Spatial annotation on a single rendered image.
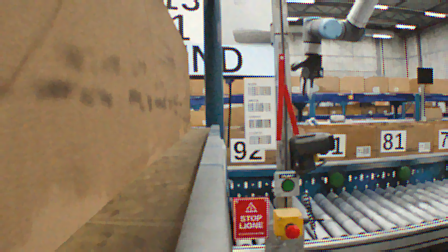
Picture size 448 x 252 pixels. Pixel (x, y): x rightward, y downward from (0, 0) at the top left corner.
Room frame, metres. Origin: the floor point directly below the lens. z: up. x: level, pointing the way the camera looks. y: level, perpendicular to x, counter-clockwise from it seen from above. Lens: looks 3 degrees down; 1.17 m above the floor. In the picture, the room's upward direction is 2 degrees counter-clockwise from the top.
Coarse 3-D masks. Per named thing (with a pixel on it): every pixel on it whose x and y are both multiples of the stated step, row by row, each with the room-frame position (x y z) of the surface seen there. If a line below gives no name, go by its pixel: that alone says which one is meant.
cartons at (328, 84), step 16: (192, 80) 5.97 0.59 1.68; (224, 80) 5.97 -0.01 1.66; (240, 80) 5.99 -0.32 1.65; (320, 80) 6.01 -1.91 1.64; (336, 80) 6.02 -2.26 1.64; (352, 80) 6.03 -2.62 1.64; (368, 80) 6.04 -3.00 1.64; (384, 80) 6.04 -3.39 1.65; (400, 80) 6.07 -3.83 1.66; (416, 80) 6.08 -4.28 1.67; (192, 112) 5.73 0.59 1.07; (224, 112) 5.74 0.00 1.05; (240, 112) 5.72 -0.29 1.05; (432, 112) 5.82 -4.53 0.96
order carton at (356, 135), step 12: (312, 132) 1.46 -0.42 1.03; (324, 132) 1.46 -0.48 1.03; (336, 132) 1.46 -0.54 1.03; (348, 132) 1.46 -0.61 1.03; (360, 132) 1.46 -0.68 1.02; (372, 132) 1.47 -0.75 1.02; (348, 144) 1.46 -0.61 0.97; (360, 144) 1.46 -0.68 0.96; (372, 144) 1.47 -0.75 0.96; (336, 156) 1.46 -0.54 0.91; (348, 156) 1.46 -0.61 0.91; (372, 156) 1.47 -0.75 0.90
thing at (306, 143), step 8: (296, 136) 0.82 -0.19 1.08; (304, 136) 0.80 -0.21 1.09; (312, 136) 0.80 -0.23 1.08; (320, 136) 0.80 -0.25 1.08; (328, 136) 0.80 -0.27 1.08; (296, 144) 0.79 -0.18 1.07; (304, 144) 0.79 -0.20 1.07; (312, 144) 0.79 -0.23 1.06; (320, 144) 0.79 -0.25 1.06; (328, 144) 0.79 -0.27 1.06; (296, 152) 0.79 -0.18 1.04; (304, 152) 0.79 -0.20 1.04; (312, 152) 0.79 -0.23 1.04; (320, 152) 0.80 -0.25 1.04; (304, 160) 0.81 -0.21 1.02; (312, 160) 0.81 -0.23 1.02; (304, 168) 0.81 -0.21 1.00; (312, 168) 0.80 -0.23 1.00
